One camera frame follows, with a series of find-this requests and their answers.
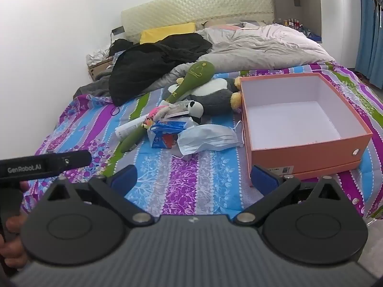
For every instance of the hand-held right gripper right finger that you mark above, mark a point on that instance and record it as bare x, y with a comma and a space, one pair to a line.
263, 177

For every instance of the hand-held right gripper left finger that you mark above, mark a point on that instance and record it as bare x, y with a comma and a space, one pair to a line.
124, 177

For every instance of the orange cardboard box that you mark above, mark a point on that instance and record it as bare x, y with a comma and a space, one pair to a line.
299, 155

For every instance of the blue face mask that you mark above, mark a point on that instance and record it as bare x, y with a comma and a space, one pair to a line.
206, 139

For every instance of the small white plush toy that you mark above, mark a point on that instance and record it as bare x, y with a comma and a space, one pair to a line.
163, 112

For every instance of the clear packet of cotton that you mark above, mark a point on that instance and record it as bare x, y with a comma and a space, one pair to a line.
178, 109

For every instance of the person's left hand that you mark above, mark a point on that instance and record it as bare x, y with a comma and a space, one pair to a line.
15, 251

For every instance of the white spray bottle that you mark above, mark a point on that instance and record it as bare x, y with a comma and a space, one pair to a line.
128, 128

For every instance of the plastic snack wrapper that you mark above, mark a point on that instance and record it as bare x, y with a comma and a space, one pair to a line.
163, 137

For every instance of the grey white penguin plush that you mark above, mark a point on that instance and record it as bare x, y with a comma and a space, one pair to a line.
215, 101

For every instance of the grey blanket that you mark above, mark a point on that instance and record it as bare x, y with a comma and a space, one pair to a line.
92, 88

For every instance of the small panda plush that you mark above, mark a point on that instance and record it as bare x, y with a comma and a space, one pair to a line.
194, 107

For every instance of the brown cardboard carton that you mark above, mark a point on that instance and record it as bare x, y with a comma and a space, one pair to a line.
98, 69

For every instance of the black clothing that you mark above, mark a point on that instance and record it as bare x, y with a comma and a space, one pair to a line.
143, 65

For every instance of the long green plush stick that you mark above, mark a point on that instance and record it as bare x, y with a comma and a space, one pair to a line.
197, 71

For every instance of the white crumpled cloth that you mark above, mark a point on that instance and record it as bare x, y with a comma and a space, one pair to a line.
97, 54

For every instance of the white duvet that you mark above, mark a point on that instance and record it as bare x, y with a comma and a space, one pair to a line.
263, 44

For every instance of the yellow pillow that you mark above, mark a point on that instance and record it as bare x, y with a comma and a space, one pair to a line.
161, 33

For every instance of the pink pillow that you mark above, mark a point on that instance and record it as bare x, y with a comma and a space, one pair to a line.
227, 26

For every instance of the row of small bottles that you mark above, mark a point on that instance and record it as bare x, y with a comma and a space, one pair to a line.
291, 24

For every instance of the blue curtain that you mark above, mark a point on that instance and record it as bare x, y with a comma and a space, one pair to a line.
369, 36

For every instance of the cream quilted headboard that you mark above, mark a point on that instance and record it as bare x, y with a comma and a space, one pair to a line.
194, 3

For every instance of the black wall plug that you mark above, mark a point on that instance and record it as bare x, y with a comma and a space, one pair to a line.
117, 30

